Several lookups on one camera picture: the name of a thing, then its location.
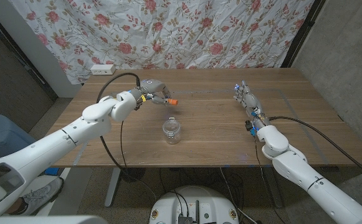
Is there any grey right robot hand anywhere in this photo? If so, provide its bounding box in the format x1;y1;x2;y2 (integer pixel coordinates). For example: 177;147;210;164
232;80;269;128

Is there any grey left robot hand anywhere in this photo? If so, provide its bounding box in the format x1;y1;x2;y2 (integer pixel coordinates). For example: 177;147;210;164
130;78;172;110

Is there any clear glass jar cup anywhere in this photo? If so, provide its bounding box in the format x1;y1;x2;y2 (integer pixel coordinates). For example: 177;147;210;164
162;116;181;145

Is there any white power strip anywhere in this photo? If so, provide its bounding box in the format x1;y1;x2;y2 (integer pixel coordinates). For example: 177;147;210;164
90;63;117;76

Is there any floral backdrop cloth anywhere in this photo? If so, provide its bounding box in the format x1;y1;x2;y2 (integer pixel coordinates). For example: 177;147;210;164
9;0;315;85

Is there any black backdrop stand pole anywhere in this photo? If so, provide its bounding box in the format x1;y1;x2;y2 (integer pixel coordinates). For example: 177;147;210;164
280;0;326;68

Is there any round black floor fan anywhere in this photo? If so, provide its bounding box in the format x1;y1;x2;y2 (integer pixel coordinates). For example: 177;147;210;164
120;167;146;184

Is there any grey table leg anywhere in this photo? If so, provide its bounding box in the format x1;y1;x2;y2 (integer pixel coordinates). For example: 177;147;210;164
263;167;283;208

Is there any white table leg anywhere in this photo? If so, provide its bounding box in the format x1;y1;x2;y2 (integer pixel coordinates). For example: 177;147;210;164
104;167;122;208

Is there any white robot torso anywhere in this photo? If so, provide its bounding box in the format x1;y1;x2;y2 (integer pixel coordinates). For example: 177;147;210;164
149;185;239;224

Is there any blue black floor mat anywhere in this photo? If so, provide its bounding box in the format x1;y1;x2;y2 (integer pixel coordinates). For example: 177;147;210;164
43;167;62;177

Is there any grey sneaker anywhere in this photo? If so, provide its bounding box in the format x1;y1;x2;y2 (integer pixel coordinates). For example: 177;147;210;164
20;176;65;216

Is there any blue plastic bin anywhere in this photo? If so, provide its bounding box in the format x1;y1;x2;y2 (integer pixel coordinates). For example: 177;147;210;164
0;114;40;164

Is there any white robot head rim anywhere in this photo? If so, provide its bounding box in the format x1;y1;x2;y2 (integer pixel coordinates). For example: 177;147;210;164
0;214;108;224

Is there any person bare leg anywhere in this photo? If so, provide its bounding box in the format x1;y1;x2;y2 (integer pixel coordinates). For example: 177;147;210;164
2;198;29;216

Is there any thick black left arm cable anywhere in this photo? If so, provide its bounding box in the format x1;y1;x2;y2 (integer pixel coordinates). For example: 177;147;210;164
95;72;157;206

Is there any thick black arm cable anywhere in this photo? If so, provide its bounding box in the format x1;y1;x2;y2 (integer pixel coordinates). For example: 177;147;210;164
268;116;362;185
95;72;157;206

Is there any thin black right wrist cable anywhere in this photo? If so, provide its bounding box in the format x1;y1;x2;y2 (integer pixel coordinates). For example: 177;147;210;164
254;133;289;224

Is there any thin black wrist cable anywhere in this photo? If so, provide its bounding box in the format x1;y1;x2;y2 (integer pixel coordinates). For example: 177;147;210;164
254;133;289;224
120;121;128;169

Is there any thin black left wrist cable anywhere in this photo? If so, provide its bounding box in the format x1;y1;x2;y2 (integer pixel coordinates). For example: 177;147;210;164
120;121;128;169

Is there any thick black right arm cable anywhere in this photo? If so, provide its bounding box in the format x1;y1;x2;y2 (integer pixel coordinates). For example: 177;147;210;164
268;116;362;185

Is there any white floor cable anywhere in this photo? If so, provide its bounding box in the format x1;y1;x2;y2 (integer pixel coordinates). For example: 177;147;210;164
219;167;258;224

